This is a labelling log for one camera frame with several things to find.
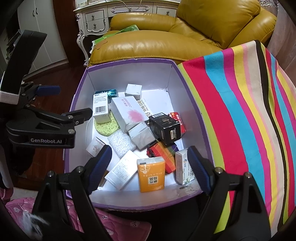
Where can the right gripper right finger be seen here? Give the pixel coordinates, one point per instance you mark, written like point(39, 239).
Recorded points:
point(248, 218)

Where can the white foam block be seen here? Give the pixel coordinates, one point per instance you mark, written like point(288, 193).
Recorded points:
point(121, 143)

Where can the orange tissue pack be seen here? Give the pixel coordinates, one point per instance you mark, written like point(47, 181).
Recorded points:
point(151, 174)

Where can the small white box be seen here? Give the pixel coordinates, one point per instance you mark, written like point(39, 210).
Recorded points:
point(134, 90)

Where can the red white small pack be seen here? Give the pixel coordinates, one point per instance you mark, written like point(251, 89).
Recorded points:
point(176, 116)

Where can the white SL logo box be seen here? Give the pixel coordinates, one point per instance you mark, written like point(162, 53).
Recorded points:
point(123, 171)

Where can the yellow leather armchair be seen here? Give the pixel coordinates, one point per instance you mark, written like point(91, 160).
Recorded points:
point(199, 28)

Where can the white box pink stain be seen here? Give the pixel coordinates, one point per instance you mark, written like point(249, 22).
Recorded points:
point(127, 112)

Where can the white box red blue print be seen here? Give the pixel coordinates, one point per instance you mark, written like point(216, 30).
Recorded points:
point(184, 172)

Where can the white barcode medicine box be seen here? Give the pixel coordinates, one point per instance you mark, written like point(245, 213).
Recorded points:
point(100, 108)

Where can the green bag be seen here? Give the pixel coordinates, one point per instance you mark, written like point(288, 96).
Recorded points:
point(128, 29)

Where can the white wardrobe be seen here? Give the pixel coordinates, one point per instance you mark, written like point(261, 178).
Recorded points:
point(35, 18)

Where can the purple white storage box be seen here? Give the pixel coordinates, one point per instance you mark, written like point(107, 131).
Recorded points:
point(163, 87)

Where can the white ornate dresser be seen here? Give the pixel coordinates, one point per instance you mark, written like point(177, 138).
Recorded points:
point(94, 18)

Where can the white box pink logo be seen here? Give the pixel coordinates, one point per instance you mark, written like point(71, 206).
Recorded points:
point(95, 147)

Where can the black box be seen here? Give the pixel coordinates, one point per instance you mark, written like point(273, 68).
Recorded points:
point(167, 129)

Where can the striped colourful cloth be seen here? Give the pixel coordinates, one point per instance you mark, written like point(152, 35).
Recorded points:
point(245, 104)

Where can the rainbow striped pack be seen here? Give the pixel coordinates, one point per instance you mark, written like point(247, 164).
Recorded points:
point(159, 149)

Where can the yellow-green sponge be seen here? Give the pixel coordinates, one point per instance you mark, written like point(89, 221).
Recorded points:
point(107, 129)

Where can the pink quilted blanket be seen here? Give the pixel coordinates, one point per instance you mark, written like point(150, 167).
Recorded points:
point(32, 225)

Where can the white Ding Zhi Dental box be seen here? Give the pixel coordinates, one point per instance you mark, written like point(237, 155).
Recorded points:
point(145, 107)

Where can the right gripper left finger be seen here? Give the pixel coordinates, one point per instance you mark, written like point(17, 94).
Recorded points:
point(76, 189)

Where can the teal glossy box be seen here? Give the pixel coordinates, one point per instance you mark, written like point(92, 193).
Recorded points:
point(111, 93)

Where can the plain white carton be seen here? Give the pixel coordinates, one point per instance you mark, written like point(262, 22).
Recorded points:
point(141, 135)

